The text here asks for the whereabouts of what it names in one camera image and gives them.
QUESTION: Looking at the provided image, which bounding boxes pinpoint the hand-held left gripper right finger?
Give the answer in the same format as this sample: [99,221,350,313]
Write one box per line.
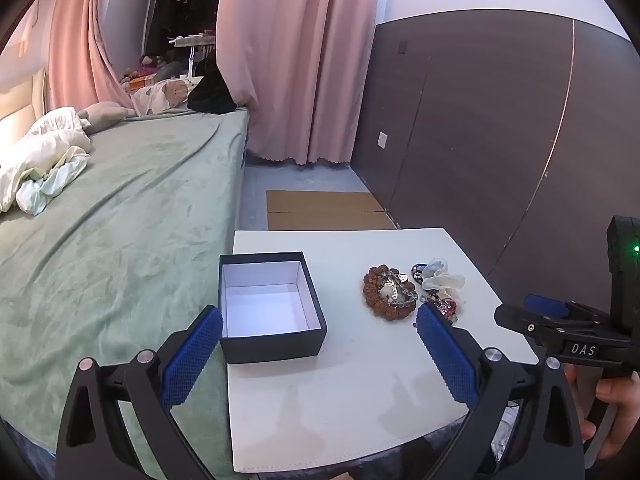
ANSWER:
[416,302,586,480]

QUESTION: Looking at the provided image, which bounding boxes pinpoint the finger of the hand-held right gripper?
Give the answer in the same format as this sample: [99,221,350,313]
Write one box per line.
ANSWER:
[494,304,608,346]
[524,295,612,331]

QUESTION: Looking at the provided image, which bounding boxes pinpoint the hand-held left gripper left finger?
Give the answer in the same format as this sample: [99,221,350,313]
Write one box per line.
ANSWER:
[55,304,223,480]

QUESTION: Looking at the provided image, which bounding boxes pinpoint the black jewelry box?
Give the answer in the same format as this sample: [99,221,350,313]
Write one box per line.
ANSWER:
[218,251,328,365]

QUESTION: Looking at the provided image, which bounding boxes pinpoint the silver chain necklace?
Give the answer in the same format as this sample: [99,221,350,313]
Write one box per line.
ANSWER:
[377,269,418,309]

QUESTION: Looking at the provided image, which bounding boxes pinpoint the brown bead bracelet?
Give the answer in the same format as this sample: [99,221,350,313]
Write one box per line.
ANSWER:
[362,266,418,317]

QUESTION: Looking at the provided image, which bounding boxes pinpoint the red bead jewelry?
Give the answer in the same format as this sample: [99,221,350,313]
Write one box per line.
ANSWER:
[422,294,463,324]

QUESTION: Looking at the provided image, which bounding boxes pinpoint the person's right hand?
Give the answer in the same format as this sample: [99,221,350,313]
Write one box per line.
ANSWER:
[565,364,640,460]

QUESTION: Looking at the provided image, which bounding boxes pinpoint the bed with green cover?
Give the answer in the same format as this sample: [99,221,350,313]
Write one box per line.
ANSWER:
[0,107,251,463]

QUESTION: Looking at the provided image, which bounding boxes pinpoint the dark brown wardrobe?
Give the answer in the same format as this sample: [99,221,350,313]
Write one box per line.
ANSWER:
[350,9,640,321]

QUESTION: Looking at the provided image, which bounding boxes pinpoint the flat cardboard sheet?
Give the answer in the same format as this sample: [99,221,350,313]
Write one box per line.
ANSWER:
[266,190,398,231]

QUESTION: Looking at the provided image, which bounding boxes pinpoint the pale green cloth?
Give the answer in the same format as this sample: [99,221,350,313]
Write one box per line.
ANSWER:
[16,152,91,217]

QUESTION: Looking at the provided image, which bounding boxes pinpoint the grey plush pillow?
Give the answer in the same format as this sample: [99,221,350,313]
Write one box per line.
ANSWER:
[79,101,137,136]

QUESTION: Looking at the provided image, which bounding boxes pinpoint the black cloth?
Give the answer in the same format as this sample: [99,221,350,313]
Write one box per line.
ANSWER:
[187,66,237,115]

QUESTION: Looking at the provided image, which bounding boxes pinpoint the white duvet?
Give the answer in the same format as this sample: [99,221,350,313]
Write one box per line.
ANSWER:
[0,107,93,213]

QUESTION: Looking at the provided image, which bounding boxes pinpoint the printed cream pillow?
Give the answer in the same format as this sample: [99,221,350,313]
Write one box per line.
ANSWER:
[130,77,204,117]

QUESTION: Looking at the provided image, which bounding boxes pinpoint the stuffed toys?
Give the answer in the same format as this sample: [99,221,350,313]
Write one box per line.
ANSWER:
[121,54,168,82]

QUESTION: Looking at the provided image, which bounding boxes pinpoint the white drying rack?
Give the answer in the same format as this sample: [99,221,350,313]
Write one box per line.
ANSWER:
[169,31,219,82]

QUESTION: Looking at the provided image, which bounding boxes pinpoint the beige bed headboard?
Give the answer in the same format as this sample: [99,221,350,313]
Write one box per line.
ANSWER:
[0,66,49,122]

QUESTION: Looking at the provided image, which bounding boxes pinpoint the pink curtain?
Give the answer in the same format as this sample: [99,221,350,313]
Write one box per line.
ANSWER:
[47,0,140,117]
[215,0,384,167]

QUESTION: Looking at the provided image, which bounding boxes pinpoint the hanging dark clothes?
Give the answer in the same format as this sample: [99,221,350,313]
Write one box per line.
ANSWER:
[146,0,224,56]

